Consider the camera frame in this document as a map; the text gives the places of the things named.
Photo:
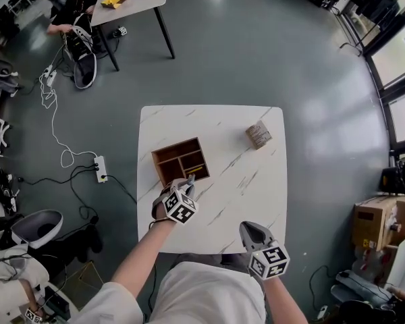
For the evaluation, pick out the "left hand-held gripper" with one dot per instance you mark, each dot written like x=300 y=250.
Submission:
x=180 y=208

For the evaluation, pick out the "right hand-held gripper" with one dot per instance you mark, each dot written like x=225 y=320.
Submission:
x=270 y=263

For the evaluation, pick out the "brown wooden compartment tray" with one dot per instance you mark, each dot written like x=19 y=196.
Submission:
x=170 y=172

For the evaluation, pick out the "person's right forearm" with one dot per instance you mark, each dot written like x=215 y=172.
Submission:
x=285 y=299

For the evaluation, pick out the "person's left forearm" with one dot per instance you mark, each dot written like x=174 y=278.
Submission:
x=145 y=255

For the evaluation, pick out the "brown cardboard box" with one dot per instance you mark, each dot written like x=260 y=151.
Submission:
x=374 y=221

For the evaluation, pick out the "yellow tray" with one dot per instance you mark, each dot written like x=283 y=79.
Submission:
x=116 y=0

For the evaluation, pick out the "person's grey trousers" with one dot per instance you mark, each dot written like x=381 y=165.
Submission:
x=202 y=258

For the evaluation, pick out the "person's white shirt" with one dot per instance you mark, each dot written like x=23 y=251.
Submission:
x=206 y=295

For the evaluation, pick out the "white power strip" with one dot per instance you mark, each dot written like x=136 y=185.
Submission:
x=51 y=78
x=100 y=169
x=47 y=70

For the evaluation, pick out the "small brown printed carton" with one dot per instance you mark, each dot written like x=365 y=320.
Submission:
x=259 y=134

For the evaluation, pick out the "black yellow device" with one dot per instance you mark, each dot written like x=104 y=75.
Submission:
x=400 y=177

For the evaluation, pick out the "spare hand-held gripper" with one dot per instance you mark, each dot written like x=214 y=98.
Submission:
x=121 y=32

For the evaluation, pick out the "white-framed black backpack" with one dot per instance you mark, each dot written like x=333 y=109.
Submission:
x=82 y=46

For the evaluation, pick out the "black-framed glass doors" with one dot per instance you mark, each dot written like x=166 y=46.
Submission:
x=401 y=66

